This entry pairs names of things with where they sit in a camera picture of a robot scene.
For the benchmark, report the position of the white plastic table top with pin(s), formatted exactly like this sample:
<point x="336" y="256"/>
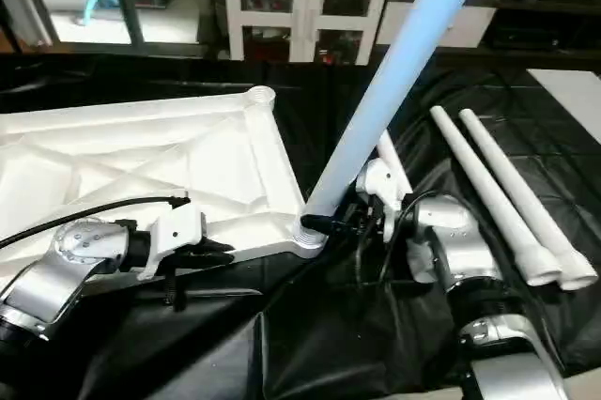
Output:
<point x="141" y="156"/>

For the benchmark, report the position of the white plastic table leg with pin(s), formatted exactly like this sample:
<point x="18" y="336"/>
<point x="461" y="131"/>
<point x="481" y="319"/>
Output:
<point x="392" y="161"/>
<point x="488" y="189"/>
<point x="394" y="71"/>
<point x="526" y="193"/>

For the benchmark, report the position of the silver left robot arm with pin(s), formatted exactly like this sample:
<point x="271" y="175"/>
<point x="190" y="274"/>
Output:
<point x="66" y="259"/>

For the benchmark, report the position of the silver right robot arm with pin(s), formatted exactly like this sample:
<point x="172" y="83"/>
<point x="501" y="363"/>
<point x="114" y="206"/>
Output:
<point x="460" y="250"/>

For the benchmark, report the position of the black work mat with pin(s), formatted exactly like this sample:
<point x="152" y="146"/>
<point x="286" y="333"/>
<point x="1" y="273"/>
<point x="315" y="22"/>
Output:
<point x="310" y="344"/>

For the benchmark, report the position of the white glass door cabinet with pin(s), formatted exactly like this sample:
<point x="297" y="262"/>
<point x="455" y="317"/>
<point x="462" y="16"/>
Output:
<point x="305" y="1"/>

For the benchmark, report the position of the white flat board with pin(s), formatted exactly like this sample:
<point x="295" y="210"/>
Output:
<point x="573" y="100"/>

